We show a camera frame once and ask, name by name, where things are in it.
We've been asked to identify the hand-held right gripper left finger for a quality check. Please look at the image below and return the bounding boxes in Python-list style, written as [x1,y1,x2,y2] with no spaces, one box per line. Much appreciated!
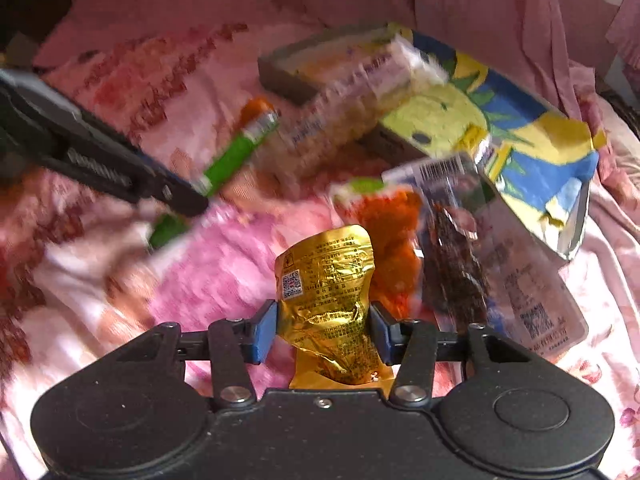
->
[102,299,279,408]

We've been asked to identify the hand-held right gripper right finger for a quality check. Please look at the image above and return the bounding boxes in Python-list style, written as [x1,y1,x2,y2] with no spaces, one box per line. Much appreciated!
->
[369,300,538,406]

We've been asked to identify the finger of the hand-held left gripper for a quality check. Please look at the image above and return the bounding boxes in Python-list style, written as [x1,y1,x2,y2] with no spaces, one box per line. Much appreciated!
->
[0,67,209,217]

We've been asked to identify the gold foil snack packet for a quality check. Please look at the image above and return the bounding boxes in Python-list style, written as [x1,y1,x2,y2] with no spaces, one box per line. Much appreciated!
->
[274,225,396,392]

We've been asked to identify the green stick snack packet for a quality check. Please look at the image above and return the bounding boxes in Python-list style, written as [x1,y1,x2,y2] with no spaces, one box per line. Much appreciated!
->
[147,110,280,253]

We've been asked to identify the floral pink blanket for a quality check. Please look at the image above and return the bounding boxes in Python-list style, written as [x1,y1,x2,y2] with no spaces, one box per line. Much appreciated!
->
[0,20,640,480]

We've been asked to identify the dark dried snack packet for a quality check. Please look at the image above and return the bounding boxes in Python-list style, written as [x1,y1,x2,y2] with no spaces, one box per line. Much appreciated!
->
[417,200,488,331]

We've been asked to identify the orange red snack packet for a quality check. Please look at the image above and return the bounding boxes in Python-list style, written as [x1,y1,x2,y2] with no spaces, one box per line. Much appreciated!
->
[330,177,426,321]

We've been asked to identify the white green snack packet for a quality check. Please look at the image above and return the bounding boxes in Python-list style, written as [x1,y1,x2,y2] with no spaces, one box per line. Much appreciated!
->
[470,180,588,361]

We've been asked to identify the long rice cracker packet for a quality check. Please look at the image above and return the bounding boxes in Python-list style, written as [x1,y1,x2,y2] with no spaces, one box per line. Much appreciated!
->
[260,35,448,186]

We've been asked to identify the square rice cracker packet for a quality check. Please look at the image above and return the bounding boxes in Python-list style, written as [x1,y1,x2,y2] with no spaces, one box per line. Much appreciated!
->
[287,35,396,86]

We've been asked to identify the colourful cartoon box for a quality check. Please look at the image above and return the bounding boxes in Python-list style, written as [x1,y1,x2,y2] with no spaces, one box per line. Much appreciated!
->
[380,30,608,261]

